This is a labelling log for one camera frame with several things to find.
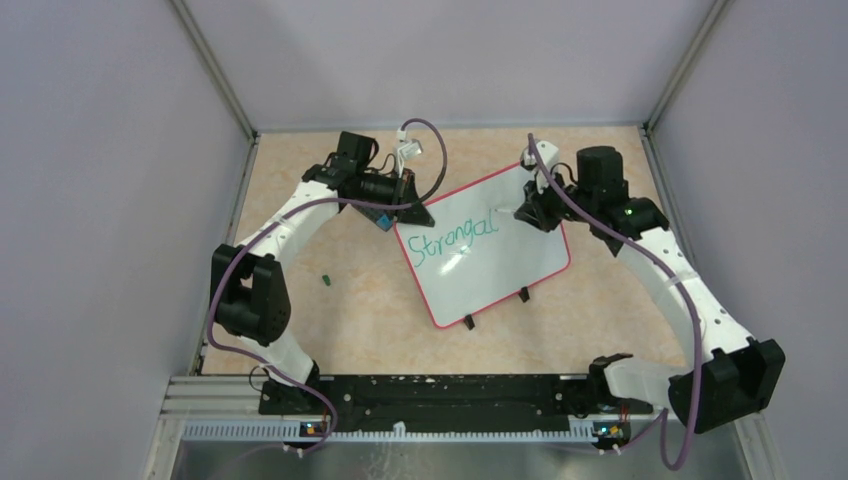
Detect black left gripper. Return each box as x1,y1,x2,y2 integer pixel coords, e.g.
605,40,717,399
357,167,435,228

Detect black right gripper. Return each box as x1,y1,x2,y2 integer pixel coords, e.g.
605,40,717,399
515,167,595,234

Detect pink framed whiteboard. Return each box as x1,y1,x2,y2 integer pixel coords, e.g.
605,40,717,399
394,164,571,329

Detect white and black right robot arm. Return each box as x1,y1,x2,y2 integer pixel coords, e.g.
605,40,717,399
513,141,786,434

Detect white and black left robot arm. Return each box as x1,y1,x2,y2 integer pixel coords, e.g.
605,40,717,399
209,125,436,414

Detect light blue toy brick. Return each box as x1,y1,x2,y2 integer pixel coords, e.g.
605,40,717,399
375,215,393,232

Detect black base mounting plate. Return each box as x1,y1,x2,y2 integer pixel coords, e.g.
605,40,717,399
258,374,653,433

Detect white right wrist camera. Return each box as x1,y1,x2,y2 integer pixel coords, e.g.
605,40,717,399
519,140,559,194

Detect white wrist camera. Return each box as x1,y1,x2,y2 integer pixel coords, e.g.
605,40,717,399
393,129,423,175
519,140,559,194

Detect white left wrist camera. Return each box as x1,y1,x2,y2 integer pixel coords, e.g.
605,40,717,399
393,129,423,175

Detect white slotted cable duct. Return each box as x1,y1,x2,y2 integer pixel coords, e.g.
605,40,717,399
182,420,597,443

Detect aluminium frame rail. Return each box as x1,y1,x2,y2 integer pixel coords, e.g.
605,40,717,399
160,375,265,418

